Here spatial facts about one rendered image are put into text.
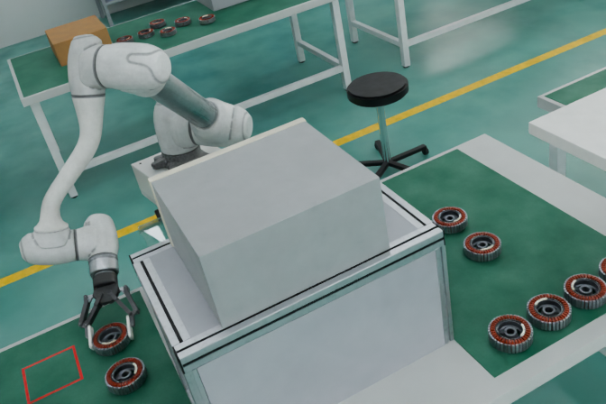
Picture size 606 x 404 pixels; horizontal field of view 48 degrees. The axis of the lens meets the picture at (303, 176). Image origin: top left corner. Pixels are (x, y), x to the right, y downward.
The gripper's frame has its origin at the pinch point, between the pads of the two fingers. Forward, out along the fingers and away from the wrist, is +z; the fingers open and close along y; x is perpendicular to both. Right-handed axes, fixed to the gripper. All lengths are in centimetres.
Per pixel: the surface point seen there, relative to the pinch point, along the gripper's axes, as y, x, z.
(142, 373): -10.6, 10.0, 16.0
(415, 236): -88, 46, 11
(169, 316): -28, 49, 16
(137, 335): -7.3, -2.4, 0.4
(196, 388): -31, 46, 33
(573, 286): -131, 14, 24
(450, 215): -112, -9, -15
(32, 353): 25.4, -4.4, -3.2
